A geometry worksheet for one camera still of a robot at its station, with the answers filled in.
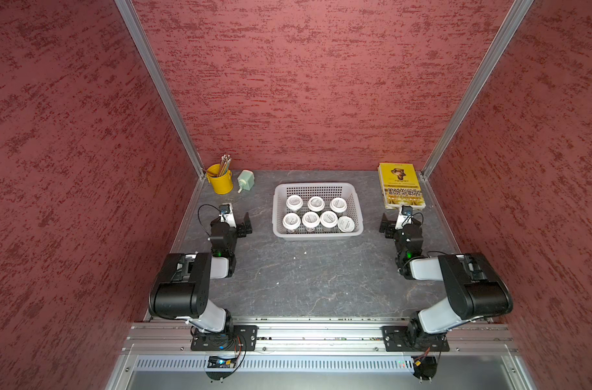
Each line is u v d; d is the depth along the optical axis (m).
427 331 0.62
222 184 1.10
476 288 0.46
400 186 1.12
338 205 0.98
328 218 0.95
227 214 0.79
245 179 1.10
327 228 0.94
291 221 0.94
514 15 0.71
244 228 0.85
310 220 0.95
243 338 0.74
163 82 0.87
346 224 0.93
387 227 0.84
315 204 0.99
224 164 1.03
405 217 0.78
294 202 1.00
